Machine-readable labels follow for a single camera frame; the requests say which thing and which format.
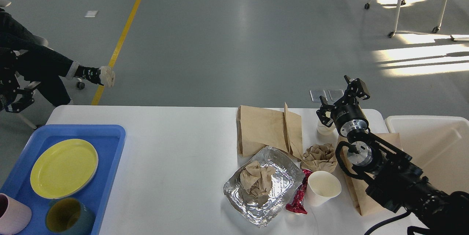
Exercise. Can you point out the yellow plastic plate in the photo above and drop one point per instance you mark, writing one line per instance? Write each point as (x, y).
(64, 169)

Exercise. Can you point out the white paper cup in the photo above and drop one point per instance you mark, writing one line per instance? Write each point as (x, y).
(321, 187)

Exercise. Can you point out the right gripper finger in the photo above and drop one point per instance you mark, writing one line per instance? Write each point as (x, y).
(356, 91)
(323, 110)

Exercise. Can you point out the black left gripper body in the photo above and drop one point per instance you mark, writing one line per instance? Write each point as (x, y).
(9, 84)

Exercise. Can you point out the pink cup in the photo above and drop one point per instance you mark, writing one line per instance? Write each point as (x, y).
(14, 216)

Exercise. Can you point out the blue plastic tray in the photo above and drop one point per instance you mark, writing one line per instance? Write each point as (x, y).
(108, 140)

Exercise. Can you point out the teal mug yellow inside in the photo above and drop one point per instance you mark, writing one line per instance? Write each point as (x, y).
(69, 216)

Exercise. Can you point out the red snack wrapper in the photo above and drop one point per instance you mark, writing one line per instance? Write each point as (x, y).
(297, 204)

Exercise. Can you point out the flat brown paper bag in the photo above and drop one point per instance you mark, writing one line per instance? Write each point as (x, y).
(260, 127)

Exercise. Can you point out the crumpled brown paper ball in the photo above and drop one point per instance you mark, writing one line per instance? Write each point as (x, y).
(319, 157)

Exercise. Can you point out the brown paper bag under arm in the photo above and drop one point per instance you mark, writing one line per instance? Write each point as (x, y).
(364, 204)

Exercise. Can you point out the crumpled brown paper in tray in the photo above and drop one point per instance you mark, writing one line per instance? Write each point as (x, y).
(256, 180)

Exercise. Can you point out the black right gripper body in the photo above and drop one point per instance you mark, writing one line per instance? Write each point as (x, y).
(347, 118)

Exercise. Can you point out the small white cup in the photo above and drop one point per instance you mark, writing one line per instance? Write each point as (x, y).
(324, 130)

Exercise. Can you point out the seated person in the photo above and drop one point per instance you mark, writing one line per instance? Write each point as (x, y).
(39, 63)

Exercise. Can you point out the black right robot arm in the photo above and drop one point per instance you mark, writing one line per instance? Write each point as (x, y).
(393, 181)

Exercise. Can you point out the white plastic bin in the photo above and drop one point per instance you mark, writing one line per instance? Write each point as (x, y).
(437, 144)

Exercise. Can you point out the aluminium foil tray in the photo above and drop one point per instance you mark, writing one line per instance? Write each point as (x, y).
(285, 180)

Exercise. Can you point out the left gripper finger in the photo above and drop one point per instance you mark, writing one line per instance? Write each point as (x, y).
(22, 103)

